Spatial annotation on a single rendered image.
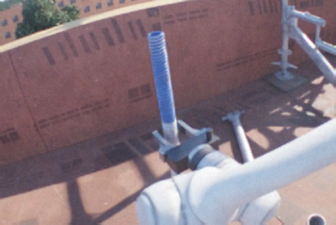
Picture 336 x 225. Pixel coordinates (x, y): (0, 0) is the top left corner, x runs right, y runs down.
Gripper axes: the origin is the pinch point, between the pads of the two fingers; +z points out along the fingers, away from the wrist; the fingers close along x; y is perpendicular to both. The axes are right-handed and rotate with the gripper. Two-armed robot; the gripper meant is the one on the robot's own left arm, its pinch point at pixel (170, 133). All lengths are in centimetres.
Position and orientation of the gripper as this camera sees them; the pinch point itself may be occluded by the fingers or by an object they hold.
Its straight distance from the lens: 71.4
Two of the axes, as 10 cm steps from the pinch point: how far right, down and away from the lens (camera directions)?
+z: -5.1, -3.4, 7.9
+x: -8.5, 3.4, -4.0
